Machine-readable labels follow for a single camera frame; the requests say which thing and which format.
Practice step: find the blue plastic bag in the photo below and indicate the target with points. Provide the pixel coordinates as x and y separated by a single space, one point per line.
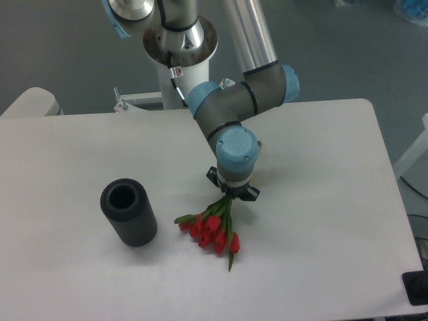
414 11

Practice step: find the red tulip bouquet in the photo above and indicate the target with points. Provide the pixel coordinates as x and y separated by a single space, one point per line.
214 226

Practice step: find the black ribbed cylindrical vase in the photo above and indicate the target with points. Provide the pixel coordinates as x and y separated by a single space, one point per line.
124 202

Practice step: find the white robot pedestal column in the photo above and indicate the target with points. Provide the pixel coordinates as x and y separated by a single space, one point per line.
181 59

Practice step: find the white rounded chair back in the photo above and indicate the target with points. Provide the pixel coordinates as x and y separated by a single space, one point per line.
34 102

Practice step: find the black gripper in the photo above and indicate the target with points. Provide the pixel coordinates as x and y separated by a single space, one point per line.
242 190

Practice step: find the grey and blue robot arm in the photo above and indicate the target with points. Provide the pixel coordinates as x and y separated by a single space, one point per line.
220 110

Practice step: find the white metal base frame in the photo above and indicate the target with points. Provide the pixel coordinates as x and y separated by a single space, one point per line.
134 102

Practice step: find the black device at table edge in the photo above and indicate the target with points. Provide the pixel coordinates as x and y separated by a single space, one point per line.
415 284

